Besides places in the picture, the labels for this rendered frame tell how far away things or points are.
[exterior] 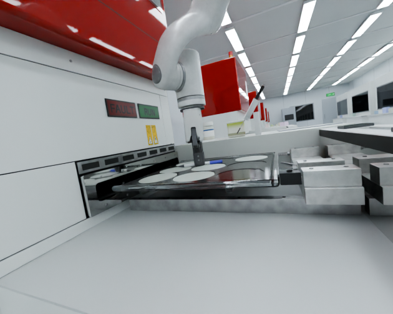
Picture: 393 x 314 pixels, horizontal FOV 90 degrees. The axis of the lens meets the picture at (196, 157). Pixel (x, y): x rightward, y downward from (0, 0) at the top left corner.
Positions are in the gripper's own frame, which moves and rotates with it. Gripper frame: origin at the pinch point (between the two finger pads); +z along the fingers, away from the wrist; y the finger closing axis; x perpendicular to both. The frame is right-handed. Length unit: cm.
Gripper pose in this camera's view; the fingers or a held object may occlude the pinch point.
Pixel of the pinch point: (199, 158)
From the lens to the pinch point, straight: 61.1
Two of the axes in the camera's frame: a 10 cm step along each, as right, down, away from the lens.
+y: -1.1, 1.2, -9.9
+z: 1.4, 9.8, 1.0
